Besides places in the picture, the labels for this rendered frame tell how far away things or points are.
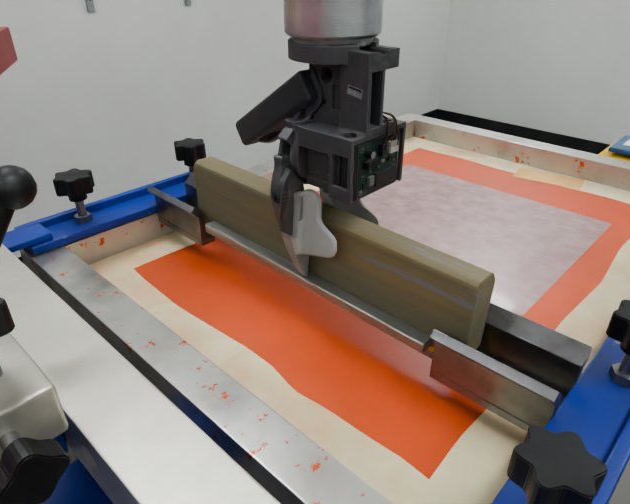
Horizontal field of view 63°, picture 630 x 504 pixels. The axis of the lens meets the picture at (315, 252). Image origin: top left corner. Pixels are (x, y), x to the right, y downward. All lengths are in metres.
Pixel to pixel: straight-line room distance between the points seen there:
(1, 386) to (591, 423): 0.37
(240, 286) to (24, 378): 0.31
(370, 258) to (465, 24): 4.17
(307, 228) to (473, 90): 4.15
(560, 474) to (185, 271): 0.46
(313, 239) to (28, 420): 0.26
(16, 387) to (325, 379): 0.25
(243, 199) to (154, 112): 2.20
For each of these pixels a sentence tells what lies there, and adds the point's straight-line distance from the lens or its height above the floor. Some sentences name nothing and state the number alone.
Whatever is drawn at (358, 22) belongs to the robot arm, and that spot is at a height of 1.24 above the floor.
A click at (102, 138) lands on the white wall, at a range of 2.62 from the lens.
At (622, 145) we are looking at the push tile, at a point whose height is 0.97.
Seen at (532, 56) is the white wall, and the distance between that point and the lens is 4.34.
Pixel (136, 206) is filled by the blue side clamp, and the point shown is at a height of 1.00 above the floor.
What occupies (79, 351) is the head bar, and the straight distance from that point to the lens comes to 0.40.
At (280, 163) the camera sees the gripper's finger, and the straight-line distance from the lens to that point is 0.43.
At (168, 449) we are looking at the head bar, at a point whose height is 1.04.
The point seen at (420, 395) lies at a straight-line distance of 0.46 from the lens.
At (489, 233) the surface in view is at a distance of 0.72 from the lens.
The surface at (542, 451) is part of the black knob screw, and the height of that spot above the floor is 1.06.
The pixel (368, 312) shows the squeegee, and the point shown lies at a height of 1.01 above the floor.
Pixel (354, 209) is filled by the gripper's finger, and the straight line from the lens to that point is 0.49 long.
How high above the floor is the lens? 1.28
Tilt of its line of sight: 30 degrees down
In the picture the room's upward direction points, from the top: straight up
